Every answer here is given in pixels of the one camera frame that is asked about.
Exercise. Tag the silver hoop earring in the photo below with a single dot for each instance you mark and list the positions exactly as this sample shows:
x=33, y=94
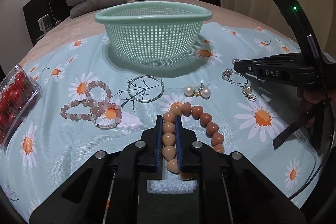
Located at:
x=234, y=78

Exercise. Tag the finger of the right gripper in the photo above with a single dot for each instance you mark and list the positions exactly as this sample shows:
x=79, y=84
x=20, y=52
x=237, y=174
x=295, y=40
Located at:
x=248, y=66

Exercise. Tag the silver hoop bangle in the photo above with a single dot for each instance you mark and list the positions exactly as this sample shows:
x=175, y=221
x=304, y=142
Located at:
x=145, y=89

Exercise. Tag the clear box of cherry tomatoes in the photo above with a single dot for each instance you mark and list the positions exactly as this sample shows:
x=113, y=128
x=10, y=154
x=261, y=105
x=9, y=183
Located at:
x=19, y=95

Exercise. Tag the white device on nightstand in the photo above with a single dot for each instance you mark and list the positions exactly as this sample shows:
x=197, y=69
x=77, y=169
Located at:
x=45, y=25

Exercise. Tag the green plastic colander basket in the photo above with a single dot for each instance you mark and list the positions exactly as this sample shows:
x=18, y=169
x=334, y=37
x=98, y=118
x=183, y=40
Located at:
x=149, y=44

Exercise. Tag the pearl earring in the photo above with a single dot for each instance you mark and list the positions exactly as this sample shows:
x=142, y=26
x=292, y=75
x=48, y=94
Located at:
x=204, y=91
x=191, y=92

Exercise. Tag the tan bed cover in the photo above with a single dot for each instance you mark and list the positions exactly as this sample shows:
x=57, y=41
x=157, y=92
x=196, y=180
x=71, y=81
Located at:
x=72, y=30

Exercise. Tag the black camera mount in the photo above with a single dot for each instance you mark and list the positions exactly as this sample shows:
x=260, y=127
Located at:
x=296, y=18

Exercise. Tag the lower grey folded blanket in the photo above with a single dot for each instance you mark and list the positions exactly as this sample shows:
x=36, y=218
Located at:
x=93, y=5

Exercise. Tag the right hand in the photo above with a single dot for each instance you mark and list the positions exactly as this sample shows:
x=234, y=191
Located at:
x=309, y=98

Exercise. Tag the daisy print light-blue cloth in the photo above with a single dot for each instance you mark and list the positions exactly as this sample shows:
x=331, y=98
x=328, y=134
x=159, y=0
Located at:
x=46, y=148

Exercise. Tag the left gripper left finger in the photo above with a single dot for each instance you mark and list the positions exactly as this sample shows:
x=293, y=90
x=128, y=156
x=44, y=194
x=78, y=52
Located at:
x=158, y=146

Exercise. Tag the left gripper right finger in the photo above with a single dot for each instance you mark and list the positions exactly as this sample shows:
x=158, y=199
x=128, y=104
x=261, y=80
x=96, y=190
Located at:
x=178, y=141

